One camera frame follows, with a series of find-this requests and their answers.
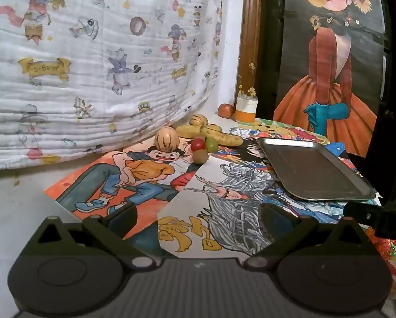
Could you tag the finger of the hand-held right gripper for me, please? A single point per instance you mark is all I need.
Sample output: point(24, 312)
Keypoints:
point(360, 212)

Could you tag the small brown fruit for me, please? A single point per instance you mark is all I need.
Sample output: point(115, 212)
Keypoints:
point(200, 156)

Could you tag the wooden door frame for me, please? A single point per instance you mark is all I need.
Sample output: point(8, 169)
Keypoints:
point(249, 39)

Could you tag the wall poster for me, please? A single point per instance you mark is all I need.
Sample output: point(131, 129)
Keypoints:
point(330, 73)

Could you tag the cartoon boys drawing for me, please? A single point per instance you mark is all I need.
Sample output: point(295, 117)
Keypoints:
point(141, 169)

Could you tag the white-haired character drawing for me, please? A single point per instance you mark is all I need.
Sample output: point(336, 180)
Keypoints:
point(231, 188)

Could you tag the green grape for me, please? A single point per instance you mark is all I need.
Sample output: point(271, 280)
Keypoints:
point(212, 144)

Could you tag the red tomato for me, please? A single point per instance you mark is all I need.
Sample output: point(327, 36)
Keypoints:
point(198, 144)

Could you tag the yellow banana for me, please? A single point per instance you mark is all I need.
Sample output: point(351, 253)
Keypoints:
point(188, 131)
point(224, 137)

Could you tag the orange floral drawing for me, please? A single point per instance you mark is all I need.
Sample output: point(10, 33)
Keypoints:
point(391, 253)

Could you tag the red apple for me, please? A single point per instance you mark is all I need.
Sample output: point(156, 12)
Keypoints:
point(226, 110)

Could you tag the printed blanket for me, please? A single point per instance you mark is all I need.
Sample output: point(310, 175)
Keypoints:
point(85, 73)

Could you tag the striped yellow melon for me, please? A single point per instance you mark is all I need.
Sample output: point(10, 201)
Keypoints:
point(198, 119)
point(166, 139)

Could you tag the yellow dried flowers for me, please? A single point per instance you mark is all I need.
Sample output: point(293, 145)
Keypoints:
point(251, 91)

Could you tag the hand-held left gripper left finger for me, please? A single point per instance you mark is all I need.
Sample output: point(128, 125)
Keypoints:
point(121, 220)

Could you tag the orange and white jar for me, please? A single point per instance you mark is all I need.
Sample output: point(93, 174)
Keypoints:
point(246, 109)

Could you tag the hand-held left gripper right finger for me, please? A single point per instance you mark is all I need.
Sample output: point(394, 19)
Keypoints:
point(277, 220)

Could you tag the metal tray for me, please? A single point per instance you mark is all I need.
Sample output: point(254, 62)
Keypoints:
point(310, 169)

